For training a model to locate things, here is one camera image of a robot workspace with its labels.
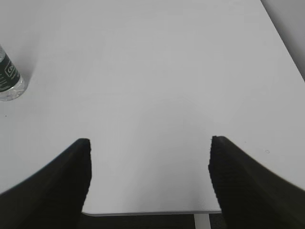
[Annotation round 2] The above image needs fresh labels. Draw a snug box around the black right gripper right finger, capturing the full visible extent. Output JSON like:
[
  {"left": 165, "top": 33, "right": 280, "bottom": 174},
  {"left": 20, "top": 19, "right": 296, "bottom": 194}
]
[{"left": 208, "top": 136, "right": 305, "bottom": 229}]

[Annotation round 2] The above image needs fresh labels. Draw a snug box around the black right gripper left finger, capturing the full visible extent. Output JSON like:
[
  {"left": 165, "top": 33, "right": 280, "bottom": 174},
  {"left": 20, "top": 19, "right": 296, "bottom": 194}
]
[{"left": 0, "top": 138, "right": 92, "bottom": 229}]

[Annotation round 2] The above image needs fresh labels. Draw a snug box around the clear plastic water bottle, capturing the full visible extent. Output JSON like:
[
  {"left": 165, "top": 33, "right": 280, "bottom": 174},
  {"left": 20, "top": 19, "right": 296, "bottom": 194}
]
[{"left": 0, "top": 46, "right": 26, "bottom": 101}]

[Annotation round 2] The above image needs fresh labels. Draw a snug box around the white table leg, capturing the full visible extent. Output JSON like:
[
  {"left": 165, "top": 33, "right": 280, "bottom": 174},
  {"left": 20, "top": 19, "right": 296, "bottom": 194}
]
[{"left": 193, "top": 214, "right": 211, "bottom": 229}]

